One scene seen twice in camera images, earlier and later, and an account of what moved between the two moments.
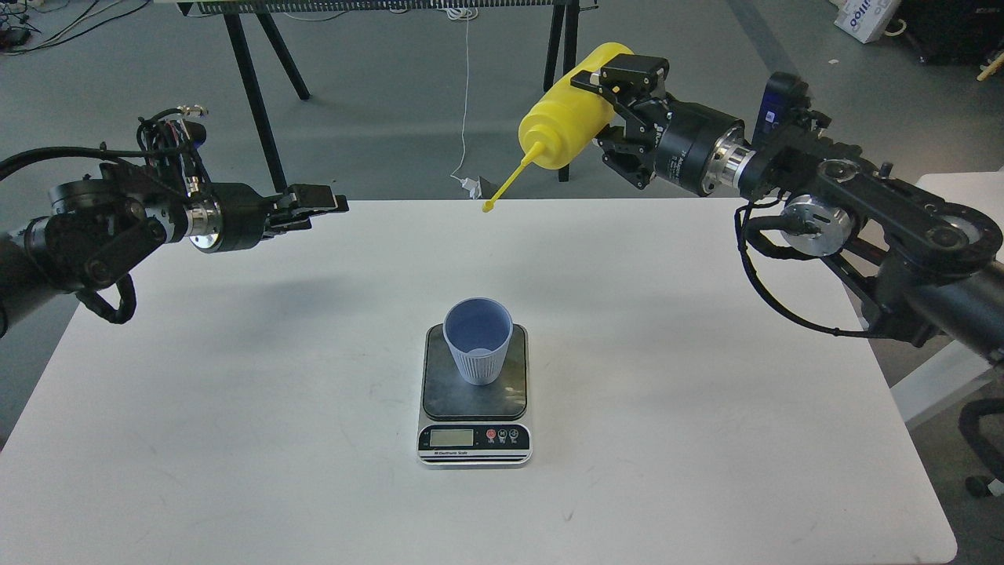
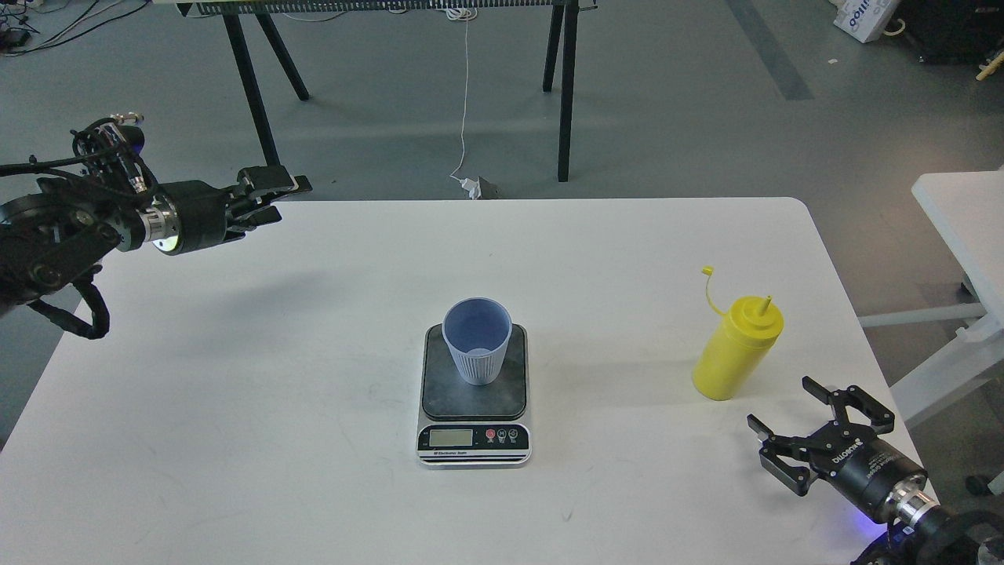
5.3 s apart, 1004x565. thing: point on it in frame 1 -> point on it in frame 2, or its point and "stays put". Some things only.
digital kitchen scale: (464, 425) stays put
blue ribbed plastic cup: (478, 329) stays put
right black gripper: (701, 148) -> (865, 470)
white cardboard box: (865, 20) stays put
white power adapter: (473, 186) stays put
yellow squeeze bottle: (566, 118) -> (738, 346)
